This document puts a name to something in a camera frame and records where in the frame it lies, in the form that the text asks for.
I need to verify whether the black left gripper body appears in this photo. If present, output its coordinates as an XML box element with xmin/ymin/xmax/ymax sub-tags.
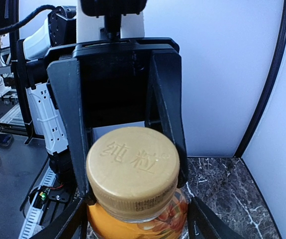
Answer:
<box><xmin>45</xmin><ymin>38</ymin><xmax>180</xmax><ymax>131</ymax></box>

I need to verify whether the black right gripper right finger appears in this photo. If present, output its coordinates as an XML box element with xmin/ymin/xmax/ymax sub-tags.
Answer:
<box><xmin>188</xmin><ymin>197</ymin><xmax>240</xmax><ymax>239</ymax></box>

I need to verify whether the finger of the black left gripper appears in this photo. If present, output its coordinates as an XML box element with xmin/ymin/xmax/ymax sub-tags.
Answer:
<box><xmin>145</xmin><ymin>51</ymin><xmax>189</xmax><ymax>188</ymax></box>
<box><xmin>47</xmin><ymin>59</ymin><xmax>95</xmax><ymax>204</ymax></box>

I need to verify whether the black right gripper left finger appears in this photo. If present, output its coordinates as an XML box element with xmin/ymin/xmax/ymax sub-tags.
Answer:
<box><xmin>34</xmin><ymin>198</ymin><xmax>86</xmax><ymax>239</ymax></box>

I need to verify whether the orange juice bottle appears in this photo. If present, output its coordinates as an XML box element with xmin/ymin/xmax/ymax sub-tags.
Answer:
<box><xmin>87</xmin><ymin>189</ymin><xmax>188</xmax><ymax>239</ymax></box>

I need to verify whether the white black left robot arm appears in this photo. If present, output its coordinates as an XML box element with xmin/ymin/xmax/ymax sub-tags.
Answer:
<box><xmin>17</xmin><ymin>0</ymin><xmax>188</xmax><ymax>204</ymax></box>

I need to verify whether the grey slotted cable duct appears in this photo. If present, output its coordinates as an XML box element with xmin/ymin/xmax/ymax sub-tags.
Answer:
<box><xmin>18</xmin><ymin>167</ymin><xmax>55</xmax><ymax>239</ymax></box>

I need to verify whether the black right corner frame post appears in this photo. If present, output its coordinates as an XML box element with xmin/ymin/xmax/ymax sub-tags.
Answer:
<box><xmin>234</xmin><ymin>0</ymin><xmax>286</xmax><ymax>158</ymax></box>

